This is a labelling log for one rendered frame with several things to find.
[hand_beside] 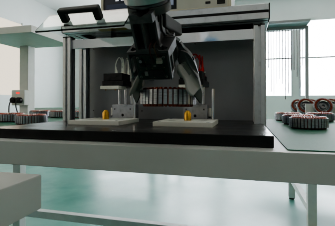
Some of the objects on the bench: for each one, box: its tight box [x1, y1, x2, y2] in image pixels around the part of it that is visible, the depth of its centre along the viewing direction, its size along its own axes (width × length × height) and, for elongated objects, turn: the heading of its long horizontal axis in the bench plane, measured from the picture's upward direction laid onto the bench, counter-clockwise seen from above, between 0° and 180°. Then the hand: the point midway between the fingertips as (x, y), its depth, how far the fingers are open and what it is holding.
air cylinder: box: [183, 104, 209, 119], centre depth 92 cm, size 5×8×6 cm
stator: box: [282, 114, 315, 124], centre depth 107 cm, size 11×11×4 cm
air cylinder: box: [112, 104, 139, 118], centre depth 98 cm, size 5×8×6 cm
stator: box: [0, 113, 25, 122], centre depth 123 cm, size 11×11×4 cm
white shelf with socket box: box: [0, 25, 63, 114], centre depth 161 cm, size 35×37×46 cm
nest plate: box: [153, 118, 218, 128], centre depth 78 cm, size 15×15×1 cm
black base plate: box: [0, 119, 274, 148], centre depth 83 cm, size 47×64×2 cm
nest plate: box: [68, 117, 139, 125], centre depth 84 cm, size 15×15×1 cm
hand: (168, 99), depth 59 cm, fingers closed on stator, 13 cm apart
